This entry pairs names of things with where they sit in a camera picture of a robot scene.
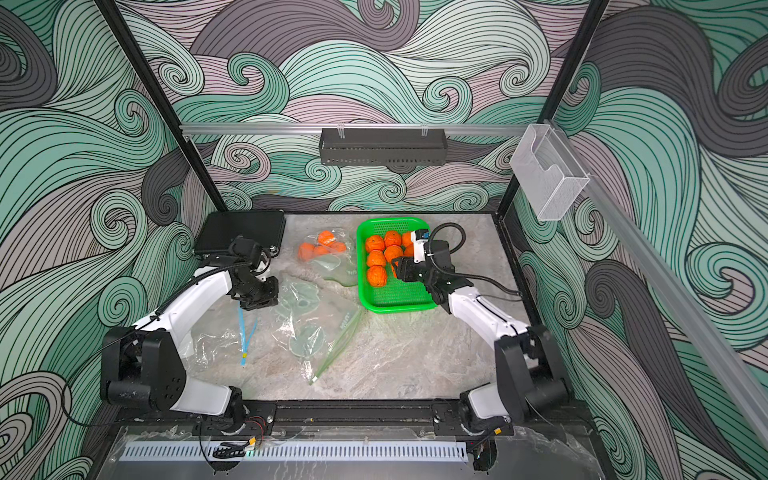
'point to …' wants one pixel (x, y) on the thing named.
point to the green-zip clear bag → (312, 323)
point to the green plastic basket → (396, 296)
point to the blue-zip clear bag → (228, 343)
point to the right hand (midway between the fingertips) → (399, 261)
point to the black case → (220, 229)
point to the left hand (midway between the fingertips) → (276, 298)
